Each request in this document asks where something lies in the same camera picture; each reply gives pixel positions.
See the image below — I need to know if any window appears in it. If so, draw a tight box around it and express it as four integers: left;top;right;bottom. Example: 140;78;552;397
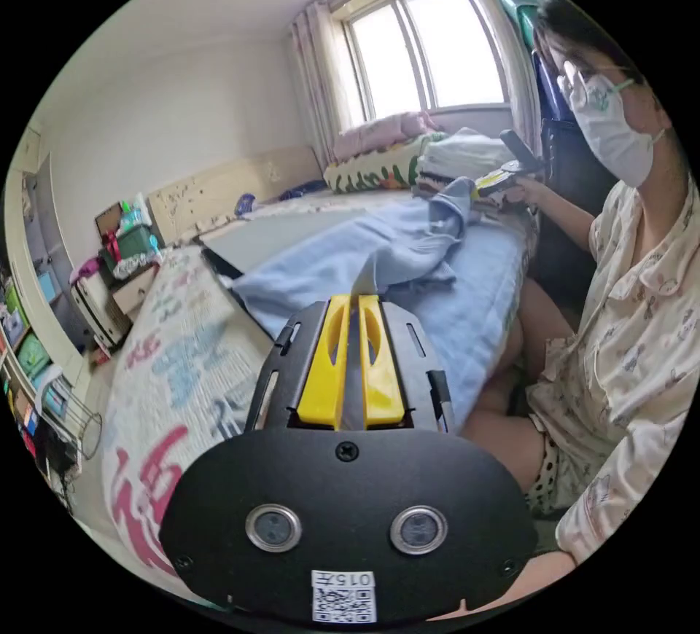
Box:
343;0;510;122

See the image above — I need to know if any person's right forearm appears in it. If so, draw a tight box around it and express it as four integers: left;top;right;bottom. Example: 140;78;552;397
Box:
538;189;598;254

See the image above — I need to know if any pink rolled blanket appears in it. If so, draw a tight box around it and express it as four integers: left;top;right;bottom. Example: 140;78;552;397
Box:
332;111;440;164

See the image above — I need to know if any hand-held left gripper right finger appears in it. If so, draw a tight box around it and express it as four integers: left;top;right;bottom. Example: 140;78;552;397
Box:
357;294;406;426

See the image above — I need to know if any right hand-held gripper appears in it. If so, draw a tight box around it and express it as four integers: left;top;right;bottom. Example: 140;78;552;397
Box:
473;157;543;200

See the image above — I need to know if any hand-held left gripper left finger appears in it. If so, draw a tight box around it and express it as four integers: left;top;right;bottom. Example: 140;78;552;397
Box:
297;294;351;426

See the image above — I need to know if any person's left forearm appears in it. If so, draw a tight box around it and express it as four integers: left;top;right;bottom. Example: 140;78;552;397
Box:
437;550;576;619

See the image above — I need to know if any person's right hand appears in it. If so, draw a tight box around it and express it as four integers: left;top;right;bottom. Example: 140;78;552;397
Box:
513;174;550;212

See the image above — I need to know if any bedside cabinet with boxes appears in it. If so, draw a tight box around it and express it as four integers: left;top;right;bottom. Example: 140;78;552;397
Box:
69;191;165;353

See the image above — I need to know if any grey flat board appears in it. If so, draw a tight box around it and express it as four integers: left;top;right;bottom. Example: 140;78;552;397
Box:
198;206;374;281

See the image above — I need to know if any shelf with colourful items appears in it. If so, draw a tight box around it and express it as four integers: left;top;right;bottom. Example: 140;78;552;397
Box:
0;261;73;488

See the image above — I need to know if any wire basket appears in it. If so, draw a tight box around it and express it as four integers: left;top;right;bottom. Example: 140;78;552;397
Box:
39;375;104;461

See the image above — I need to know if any person's body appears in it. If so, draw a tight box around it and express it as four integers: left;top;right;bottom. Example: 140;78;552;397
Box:
460;0;700;565

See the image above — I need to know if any blue hoodie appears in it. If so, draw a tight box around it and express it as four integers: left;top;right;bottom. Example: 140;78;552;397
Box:
231;175;527;418

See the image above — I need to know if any pale pink curtain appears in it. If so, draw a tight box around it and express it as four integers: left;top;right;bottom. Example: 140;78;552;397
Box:
288;0;368;168

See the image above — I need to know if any pillow with green leaf print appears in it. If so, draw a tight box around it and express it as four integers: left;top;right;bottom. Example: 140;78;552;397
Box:
322;132;447;195

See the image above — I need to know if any bed with printed quilt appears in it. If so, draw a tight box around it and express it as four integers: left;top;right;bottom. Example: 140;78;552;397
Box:
101;144;543;600

